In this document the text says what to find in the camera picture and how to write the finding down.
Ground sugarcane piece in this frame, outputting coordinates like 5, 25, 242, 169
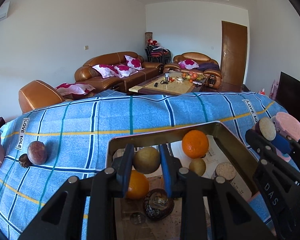
215, 162, 237, 182
254, 117, 276, 141

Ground small brown kiwi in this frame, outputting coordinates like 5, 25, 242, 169
189, 158, 206, 177

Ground large orange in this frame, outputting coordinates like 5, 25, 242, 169
181, 129, 209, 159

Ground wrinkled dark brown fruit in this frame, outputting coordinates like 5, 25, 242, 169
142, 189, 174, 222

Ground large purple passion fruit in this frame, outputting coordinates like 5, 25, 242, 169
27, 141, 47, 165

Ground small dark passion fruit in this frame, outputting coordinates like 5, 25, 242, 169
19, 153, 32, 168

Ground pink cartoon cup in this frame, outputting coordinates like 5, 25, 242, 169
270, 112, 300, 162

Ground black television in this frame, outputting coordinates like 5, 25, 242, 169
275, 72, 300, 122

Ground pink tin box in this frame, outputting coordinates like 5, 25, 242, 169
105, 121, 268, 240

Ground blue plaid tablecloth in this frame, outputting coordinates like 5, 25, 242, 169
0, 92, 283, 239

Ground brown leather armchair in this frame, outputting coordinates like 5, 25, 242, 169
164, 52, 222, 89

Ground wooden coffee table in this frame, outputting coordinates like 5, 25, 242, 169
128, 72, 207, 95

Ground floral pillow on armchair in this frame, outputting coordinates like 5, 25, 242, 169
178, 59, 199, 70

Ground brown wooden door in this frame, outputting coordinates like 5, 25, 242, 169
221, 21, 248, 86

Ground brown leather ottoman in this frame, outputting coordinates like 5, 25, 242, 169
18, 80, 65, 113

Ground floral pillow left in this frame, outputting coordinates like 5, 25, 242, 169
93, 64, 118, 79

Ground brown leather three-seat sofa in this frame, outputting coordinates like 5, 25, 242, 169
75, 51, 163, 93

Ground floral pillow middle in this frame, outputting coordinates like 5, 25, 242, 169
113, 64, 138, 78

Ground stacked dark chairs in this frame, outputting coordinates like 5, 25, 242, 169
145, 45, 171, 64

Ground floral pillow right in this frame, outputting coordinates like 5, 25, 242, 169
125, 55, 142, 70

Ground white wall air conditioner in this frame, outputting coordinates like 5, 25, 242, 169
0, 2, 10, 21

